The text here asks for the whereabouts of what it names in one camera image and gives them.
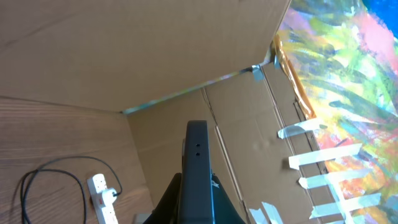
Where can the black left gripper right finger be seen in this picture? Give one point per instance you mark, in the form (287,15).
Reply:
(225,212)

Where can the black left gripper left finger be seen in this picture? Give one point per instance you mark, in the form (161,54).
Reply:
(166,211)

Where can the blue smartphone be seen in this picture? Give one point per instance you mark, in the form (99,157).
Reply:
(196,193)

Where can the white charger adapter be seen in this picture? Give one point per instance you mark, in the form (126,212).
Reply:
(107,197)

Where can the white power strip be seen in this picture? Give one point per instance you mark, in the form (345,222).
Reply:
(105,215)

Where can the colourful painted backdrop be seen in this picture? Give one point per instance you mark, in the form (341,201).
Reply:
(340,58)

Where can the brown cardboard wall panel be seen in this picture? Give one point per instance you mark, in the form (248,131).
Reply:
(243,115)

